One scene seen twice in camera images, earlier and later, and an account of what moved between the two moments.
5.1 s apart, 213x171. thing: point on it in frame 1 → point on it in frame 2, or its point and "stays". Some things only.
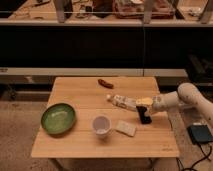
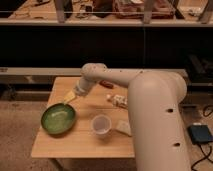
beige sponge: (126, 128) stays
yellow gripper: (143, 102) → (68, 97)
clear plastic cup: (101, 125) stays
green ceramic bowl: (58, 118) stays
